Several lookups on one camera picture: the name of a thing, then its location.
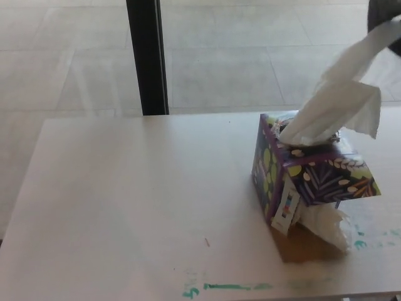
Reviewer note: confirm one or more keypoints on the purple floral tissue box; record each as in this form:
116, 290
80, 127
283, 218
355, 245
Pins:
313, 182

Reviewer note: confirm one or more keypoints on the black window frame post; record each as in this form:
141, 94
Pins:
148, 59

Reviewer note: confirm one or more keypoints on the white tissue standing in box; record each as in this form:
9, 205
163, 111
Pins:
305, 128

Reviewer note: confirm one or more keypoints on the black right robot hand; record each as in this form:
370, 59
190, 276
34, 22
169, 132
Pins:
387, 11

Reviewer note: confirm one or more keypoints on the white pulled-out tissue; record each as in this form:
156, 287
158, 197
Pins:
351, 66

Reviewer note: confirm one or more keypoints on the crumpled white tissues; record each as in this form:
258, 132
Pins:
322, 225

